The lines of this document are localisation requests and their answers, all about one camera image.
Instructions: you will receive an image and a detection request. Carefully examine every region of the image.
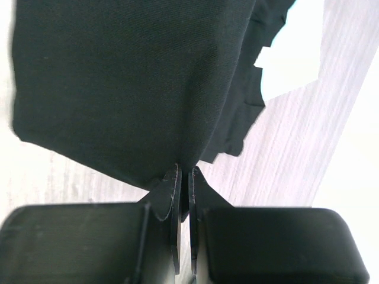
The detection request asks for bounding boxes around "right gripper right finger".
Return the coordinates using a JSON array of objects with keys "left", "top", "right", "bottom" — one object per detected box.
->
[{"left": 188, "top": 168, "right": 370, "bottom": 283}]

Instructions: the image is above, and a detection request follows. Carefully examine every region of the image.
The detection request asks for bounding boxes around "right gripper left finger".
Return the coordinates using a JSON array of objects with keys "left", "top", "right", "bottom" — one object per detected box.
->
[{"left": 1, "top": 166, "right": 182, "bottom": 284}]

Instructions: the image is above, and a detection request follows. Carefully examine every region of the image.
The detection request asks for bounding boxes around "black floral t-shirt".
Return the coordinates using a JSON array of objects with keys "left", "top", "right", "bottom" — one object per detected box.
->
[{"left": 12, "top": 1, "right": 293, "bottom": 190}]

